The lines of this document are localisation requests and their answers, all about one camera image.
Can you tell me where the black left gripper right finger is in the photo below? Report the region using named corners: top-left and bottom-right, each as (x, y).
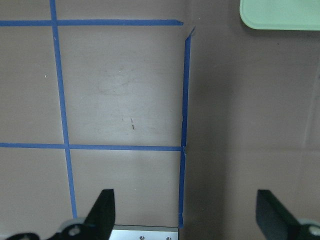
top-left (256, 189), bottom-right (320, 240)

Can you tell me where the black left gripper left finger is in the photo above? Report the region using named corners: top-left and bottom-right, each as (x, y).
top-left (50, 189), bottom-right (116, 240)

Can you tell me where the light green plastic tray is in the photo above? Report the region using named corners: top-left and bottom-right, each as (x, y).
top-left (239, 0), bottom-right (320, 31)

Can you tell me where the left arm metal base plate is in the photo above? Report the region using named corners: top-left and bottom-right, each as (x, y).
top-left (109, 225), bottom-right (179, 240)

